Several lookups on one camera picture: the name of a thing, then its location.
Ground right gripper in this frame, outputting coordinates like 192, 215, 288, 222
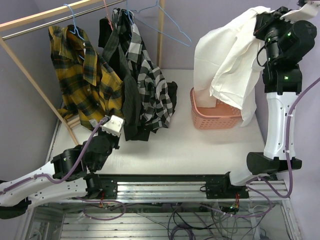
252, 6, 301, 64

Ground black white checkered shirt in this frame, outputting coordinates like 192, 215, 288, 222
112, 8, 174, 133

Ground blue wire hanger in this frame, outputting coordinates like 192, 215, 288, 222
133, 0, 193, 48

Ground blue hanger checkered shirt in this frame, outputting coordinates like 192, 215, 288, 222
125, 0, 135, 27

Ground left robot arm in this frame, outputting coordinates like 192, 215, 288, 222
0, 131, 120, 220

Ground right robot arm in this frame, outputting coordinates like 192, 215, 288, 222
220, 3, 317, 198

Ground yellow plaid shirt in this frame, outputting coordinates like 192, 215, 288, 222
48, 25, 124, 130

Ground dark green striped shirt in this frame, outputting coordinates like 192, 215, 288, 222
98, 16, 178, 141

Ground blue hanger yellow shirt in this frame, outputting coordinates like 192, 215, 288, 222
63, 3, 86, 53

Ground pink hanger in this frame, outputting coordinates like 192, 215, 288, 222
103, 0, 113, 31

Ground wooden clothes rack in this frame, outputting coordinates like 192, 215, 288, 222
0, 0, 166, 146

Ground pink plastic basket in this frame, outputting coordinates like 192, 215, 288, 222
190, 88, 242, 130

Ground metal hanging rod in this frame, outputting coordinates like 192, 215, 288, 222
0, 0, 124, 41

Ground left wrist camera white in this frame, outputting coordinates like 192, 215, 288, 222
101, 115, 125, 137

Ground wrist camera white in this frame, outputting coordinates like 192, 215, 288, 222
280, 0, 320, 22
101, 115, 125, 137

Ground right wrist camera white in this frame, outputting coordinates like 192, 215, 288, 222
280, 0, 320, 22

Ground aluminium rail base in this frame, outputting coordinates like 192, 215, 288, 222
27, 172, 291, 203

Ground loose cables under table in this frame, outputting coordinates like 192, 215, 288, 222
82, 191, 276, 240

